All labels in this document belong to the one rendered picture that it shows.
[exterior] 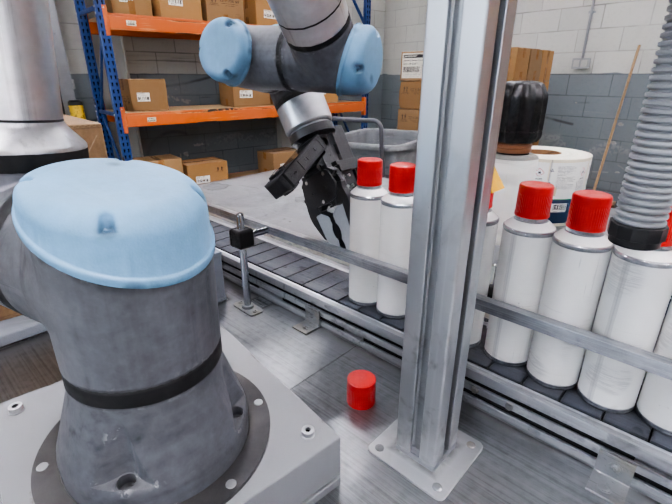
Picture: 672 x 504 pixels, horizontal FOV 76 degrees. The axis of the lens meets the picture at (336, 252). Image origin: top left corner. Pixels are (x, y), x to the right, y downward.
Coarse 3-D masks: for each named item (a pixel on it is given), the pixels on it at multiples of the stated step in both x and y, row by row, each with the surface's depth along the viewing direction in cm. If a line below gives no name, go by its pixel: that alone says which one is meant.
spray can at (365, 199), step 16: (368, 160) 55; (368, 176) 55; (352, 192) 57; (368, 192) 56; (384, 192) 57; (352, 208) 57; (368, 208) 56; (352, 224) 58; (368, 224) 57; (352, 240) 59; (368, 240) 58; (352, 272) 61; (368, 272) 59; (352, 288) 62; (368, 288) 60; (368, 304) 61
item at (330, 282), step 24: (216, 240) 86; (264, 264) 75; (288, 264) 75; (312, 264) 75; (312, 288) 67; (336, 288) 67; (360, 312) 61; (480, 360) 50; (528, 384) 46; (576, 408) 43; (648, 432) 40
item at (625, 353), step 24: (288, 240) 67; (312, 240) 63; (360, 264) 57; (384, 264) 55; (504, 312) 45; (528, 312) 44; (552, 336) 42; (576, 336) 40; (600, 336) 40; (624, 360) 38; (648, 360) 37
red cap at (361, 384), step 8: (352, 376) 50; (360, 376) 50; (368, 376) 50; (352, 384) 49; (360, 384) 48; (368, 384) 49; (352, 392) 49; (360, 392) 48; (368, 392) 49; (352, 400) 49; (360, 400) 49; (368, 400) 49; (360, 408) 49; (368, 408) 50
